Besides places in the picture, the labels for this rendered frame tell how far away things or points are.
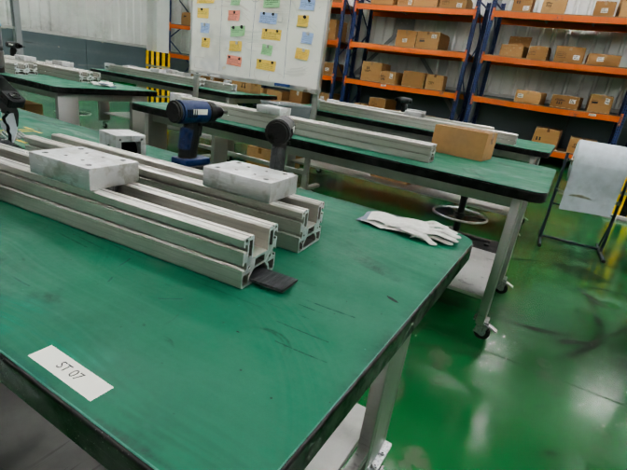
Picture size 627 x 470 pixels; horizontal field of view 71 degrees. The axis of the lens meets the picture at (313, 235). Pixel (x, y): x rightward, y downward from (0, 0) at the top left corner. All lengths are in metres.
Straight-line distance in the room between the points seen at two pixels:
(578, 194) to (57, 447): 3.80
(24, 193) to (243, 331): 0.60
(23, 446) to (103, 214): 0.65
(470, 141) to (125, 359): 2.27
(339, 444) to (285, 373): 0.74
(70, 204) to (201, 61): 3.84
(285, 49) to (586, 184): 2.69
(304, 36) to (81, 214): 3.23
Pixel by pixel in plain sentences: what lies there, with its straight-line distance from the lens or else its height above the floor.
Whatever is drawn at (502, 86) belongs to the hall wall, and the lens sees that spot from 11.14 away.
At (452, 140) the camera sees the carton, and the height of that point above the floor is 0.86.
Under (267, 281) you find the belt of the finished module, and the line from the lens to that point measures 0.70.
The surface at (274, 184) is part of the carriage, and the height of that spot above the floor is 0.90.
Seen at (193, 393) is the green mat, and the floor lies 0.78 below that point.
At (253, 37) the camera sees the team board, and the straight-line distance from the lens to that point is 4.27.
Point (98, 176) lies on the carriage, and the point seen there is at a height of 0.89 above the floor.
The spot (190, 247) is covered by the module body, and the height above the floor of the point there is 0.82.
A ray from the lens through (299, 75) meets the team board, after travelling 3.95.
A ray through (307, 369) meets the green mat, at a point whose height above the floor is 0.78.
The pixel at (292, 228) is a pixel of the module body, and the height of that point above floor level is 0.83.
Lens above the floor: 1.11
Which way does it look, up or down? 20 degrees down
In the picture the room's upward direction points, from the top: 8 degrees clockwise
